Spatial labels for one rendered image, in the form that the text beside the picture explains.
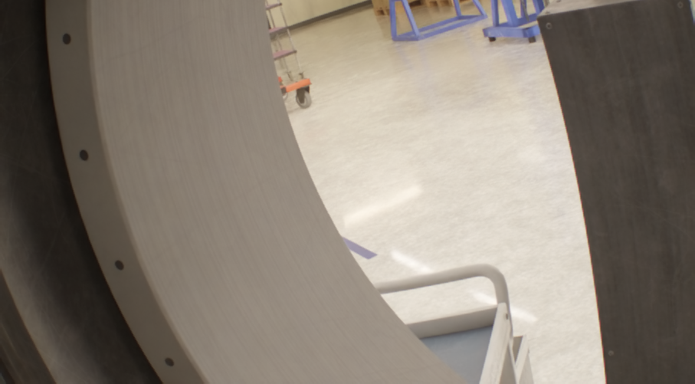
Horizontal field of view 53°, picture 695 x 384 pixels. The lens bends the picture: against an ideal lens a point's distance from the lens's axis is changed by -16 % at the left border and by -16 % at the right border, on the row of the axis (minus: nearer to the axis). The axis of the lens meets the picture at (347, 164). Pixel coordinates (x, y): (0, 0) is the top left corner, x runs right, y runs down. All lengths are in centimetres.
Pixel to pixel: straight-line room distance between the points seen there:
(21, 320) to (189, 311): 9
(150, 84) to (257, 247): 12
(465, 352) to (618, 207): 31
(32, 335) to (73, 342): 3
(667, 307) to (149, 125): 98
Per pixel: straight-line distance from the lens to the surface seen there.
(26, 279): 35
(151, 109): 37
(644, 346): 127
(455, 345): 122
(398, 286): 133
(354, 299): 52
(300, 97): 716
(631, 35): 107
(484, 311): 123
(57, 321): 36
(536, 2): 783
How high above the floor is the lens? 125
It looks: 15 degrees down
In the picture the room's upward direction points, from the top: 18 degrees counter-clockwise
